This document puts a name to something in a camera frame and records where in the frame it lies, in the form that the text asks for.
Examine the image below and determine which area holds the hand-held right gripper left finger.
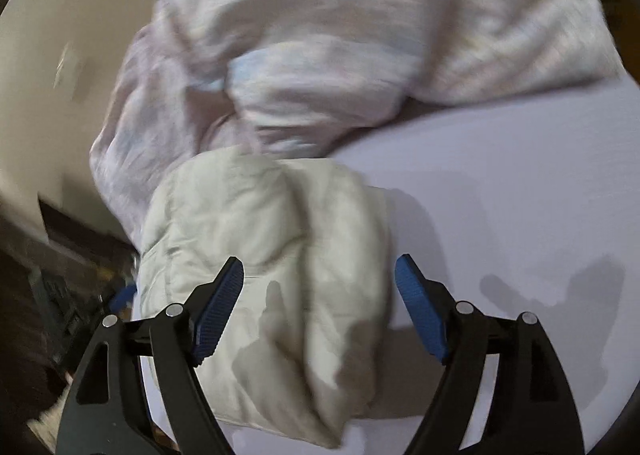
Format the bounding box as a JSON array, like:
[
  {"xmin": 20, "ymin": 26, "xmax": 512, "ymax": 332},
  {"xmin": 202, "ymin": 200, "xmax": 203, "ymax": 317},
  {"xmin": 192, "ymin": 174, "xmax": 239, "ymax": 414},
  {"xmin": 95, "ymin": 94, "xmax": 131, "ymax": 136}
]
[{"xmin": 55, "ymin": 256, "xmax": 246, "ymax": 455}]

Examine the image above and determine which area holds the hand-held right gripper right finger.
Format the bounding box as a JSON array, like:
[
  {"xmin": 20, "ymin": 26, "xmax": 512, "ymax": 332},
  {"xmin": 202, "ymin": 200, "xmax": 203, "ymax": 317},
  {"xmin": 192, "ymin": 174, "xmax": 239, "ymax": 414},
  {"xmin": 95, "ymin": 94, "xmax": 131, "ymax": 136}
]
[{"xmin": 394, "ymin": 254, "xmax": 585, "ymax": 455}]

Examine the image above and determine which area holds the cream puffer jacket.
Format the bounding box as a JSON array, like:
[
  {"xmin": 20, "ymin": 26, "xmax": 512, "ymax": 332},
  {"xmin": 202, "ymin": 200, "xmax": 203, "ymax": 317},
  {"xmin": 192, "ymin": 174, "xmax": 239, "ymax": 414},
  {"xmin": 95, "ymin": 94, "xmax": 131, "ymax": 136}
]
[{"xmin": 134, "ymin": 145, "xmax": 396, "ymax": 451}]

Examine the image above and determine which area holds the white bed sheet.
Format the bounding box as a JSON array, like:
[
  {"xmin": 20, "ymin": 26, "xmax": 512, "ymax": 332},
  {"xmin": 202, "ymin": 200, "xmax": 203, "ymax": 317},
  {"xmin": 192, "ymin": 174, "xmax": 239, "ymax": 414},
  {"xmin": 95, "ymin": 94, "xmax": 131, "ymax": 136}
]
[{"xmin": 140, "ymin": 72, "xmax": 640, "ymax": 455}]

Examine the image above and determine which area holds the dark wooden cabinet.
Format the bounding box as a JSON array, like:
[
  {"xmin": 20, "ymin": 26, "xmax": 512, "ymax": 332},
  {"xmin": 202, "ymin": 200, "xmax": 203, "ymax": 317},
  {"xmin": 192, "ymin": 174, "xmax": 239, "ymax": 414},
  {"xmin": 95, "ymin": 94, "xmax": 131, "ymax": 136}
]
[{"xmin": 0, "ymin": 192, "xmax": 138, "ymax": 386}]

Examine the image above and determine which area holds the pale pink crumpled blanket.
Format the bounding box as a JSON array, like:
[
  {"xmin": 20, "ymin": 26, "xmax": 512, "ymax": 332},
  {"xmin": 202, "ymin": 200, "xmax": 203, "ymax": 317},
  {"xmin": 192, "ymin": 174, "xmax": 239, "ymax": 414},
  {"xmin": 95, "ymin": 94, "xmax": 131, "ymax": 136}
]
[{"xmin": 89, "ymin": 0, "xmax": 618, "ymax": 248}]

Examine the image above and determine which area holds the white wall switch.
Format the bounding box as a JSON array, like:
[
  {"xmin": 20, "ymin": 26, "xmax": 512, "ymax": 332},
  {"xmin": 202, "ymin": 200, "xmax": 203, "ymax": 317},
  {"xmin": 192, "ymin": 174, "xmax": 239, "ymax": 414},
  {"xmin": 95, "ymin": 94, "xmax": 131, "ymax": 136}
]
[{"xmin": 52, "ymin": 42, "xmax": 86, "ymax": 100}]

